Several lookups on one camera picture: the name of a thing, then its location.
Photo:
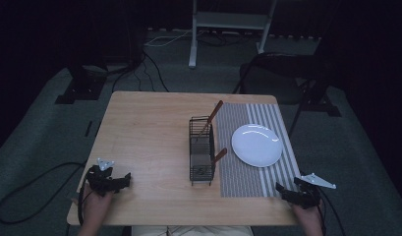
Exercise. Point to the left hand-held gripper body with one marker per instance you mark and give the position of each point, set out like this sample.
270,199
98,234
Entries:
99,181

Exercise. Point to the black folding chair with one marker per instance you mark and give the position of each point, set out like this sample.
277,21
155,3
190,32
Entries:
287,65

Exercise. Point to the small dark floor strip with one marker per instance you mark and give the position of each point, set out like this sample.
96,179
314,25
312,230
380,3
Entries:
88,129

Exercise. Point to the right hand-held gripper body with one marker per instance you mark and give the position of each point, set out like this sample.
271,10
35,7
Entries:
308,194

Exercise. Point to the grey striped placemat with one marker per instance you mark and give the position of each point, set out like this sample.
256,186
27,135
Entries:
234,183

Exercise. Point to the black stand base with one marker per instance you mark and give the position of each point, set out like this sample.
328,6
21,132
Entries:
82,87

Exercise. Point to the person's right hand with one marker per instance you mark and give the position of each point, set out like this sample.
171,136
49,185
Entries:
308,219

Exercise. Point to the white metal stand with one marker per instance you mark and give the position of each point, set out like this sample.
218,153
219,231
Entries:
228,20

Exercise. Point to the white plate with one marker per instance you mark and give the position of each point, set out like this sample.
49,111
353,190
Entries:
257,146

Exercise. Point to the person's light trousers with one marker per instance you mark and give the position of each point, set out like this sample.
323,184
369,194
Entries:
192,231

